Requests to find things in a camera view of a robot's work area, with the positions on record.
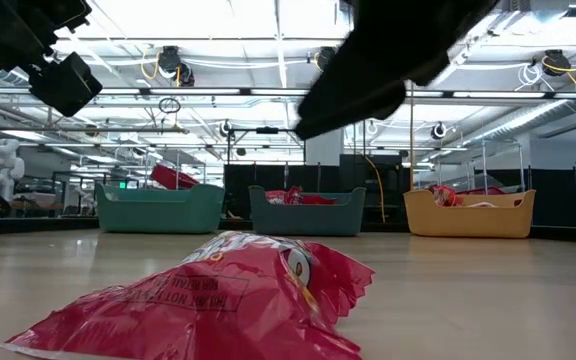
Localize yellow plastic bin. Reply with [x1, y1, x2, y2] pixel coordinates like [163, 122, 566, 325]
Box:
[402, 188, 538, 239]

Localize black metal gantry frame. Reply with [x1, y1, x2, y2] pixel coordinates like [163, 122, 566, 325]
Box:
[226, 126, 308, 166]

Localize silver air duct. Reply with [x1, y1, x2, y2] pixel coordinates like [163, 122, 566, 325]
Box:
[462, 97, 576, 149]
[0, 54, 37, 87]

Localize red flat object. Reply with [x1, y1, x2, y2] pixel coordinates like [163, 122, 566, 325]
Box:
[455, 184, 508, 197]

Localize yellow extension cable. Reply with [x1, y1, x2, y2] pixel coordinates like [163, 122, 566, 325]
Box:
[364, 154, 387, 225]

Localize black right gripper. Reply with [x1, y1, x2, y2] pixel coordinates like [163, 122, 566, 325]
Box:
[294, 0, 500, 142]

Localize red plastic tote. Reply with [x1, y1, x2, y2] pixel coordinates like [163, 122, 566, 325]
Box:
[149, 163, 200, 191]

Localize white robot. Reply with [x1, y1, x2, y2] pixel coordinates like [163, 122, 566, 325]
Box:
[0, 138, 26, 204]

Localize black partition panel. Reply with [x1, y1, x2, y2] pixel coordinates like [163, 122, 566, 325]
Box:
[223, 153, 405, 226]
[527, 162, 576, 229]

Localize white building column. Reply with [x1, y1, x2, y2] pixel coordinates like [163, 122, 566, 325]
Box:
[306, 128, 344, 166]

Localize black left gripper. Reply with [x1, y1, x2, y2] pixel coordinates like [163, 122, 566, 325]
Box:
[0, 0, 104, 119]

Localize slate blue plastic bin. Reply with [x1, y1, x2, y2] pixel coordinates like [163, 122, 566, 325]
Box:
[247, 184, 368, 237]

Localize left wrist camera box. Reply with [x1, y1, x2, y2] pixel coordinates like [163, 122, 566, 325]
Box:
[42, 0, 93, 32]

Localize teal green plastic bin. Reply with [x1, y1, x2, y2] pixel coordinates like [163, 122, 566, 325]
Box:
[93, 182, 227, 235]

